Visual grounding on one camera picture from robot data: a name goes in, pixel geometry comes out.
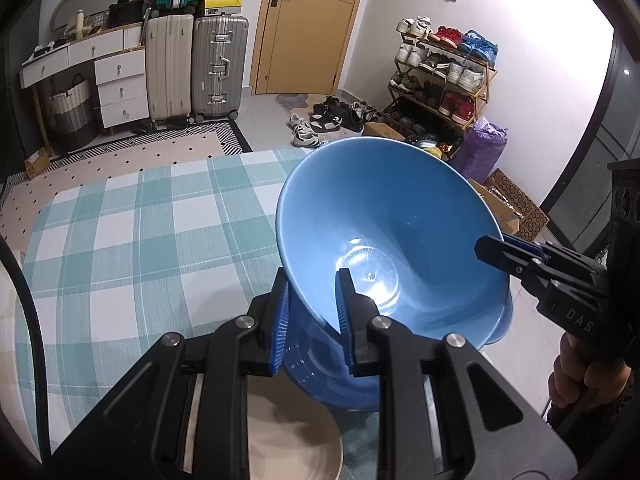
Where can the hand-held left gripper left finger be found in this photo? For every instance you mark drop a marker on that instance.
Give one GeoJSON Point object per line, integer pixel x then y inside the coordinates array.
{"type": "Point", "coordinates": [280, 325]}

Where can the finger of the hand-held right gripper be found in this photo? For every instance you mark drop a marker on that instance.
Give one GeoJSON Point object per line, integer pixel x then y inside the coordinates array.
{"type": "Point", "coordinates": [505, 257]}
{"type": "Point", "coordinates": [575, 262]}

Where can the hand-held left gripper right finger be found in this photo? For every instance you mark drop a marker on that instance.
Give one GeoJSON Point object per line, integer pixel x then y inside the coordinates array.
{"type": "Point", "coordinates": [345, 320]}

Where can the blue bowl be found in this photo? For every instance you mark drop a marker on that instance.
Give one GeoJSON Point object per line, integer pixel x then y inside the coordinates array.
{"type": "Point", "coordinates": [320, 360]}
{"type": "Point", "coordinates": [380, 210]}

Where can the cream ridged plate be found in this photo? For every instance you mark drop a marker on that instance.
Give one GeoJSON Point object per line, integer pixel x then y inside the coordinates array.
{"type": "Point", "coordinates": [290, 435]}

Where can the person's right hand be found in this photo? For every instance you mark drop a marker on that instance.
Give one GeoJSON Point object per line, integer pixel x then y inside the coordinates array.
{"type": "Point", "coordinates": [567, 380]}

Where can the brown patterned cardboard box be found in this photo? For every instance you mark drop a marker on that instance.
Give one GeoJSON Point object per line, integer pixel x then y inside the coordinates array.
{"type": "Point", "coordinates": [525, 210]}

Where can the purple bag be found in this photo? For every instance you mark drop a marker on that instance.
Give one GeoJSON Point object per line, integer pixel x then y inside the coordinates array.
{"type": "Point", "coordinates": [482, 150]}

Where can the teal checked tablecloth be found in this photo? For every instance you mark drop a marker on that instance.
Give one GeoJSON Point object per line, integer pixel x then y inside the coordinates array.
{"type": "Point", "coordinates": [150, 260]}

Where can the wooden shoe rack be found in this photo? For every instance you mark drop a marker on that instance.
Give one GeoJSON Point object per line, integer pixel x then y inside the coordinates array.
{"type": "Point", "coordinates": [487, 87]}

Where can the group of shelved shoes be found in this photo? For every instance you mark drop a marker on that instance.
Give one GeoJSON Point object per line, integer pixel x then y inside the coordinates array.
{"type": "Point", "coordinates": [450, 70]}

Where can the group of loose shoes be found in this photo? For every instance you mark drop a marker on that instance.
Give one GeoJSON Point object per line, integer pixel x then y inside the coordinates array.
{"type": "Point", "coordinates": [330, 120]}

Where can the grey doormat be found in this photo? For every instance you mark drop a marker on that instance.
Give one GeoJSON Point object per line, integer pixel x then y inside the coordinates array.
{"type": "Point", "coordinates": [300, 102]}

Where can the dotted beige rug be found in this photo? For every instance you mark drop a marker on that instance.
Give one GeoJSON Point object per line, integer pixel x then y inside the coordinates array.
{"type": "Point", "coordinates": [125, 160]}

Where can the silver suitcase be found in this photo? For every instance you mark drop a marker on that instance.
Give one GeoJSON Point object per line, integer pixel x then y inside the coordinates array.
{"type": "Point", "coordinates": [220, 67]}

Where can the beige suitcase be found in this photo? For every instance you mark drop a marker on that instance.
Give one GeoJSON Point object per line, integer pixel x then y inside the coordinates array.
{"type": "Point", "coordinates": [170, 67]}

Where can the white dressing table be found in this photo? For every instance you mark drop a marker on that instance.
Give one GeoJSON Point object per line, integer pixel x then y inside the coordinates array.
{"type": "Point", "coordinates": [120, 85]}

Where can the small cardboard box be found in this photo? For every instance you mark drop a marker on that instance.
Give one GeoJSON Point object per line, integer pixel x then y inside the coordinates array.
{"type": "Point", "coordinates": [37, 162]}

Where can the woven laundry basket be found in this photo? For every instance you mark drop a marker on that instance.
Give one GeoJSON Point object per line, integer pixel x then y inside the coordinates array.
{"type": "Point", "coordinates": [72, 115]}

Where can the wooden door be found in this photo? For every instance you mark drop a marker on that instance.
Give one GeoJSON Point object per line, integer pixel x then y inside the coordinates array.
{"type": "Point", "coordinates": [305, 25]}

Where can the yellow black shoebox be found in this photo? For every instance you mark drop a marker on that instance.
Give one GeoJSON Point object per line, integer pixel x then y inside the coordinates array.
{"type": "Point", "coordinates": [224, 7]}

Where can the black storage box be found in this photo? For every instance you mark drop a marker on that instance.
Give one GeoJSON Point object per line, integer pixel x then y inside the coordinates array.
{"type": "Point", "coordinates": [127, 14]}

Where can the white bottle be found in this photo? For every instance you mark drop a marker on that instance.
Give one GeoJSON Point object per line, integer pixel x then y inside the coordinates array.
{"type": "Point", "coordinates": [80, 20]}

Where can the oval mirror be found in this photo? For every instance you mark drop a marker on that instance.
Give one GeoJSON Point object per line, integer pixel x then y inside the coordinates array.
{"type": "Point", "coordinates": [62, 5]}

